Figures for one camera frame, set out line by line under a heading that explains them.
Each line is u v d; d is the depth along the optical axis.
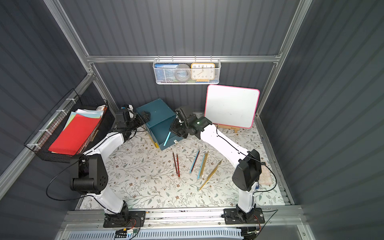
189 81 0.89
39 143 0.60
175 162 0.94
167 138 0.77
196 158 0.95
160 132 0.89
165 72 0.84
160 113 0.91
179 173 0.89
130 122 0.76
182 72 0.88
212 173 0.89
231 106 1.01
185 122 0.59
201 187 0.84
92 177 0.47
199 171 0.89
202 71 0.89
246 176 0.45
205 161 0.94
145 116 0.84
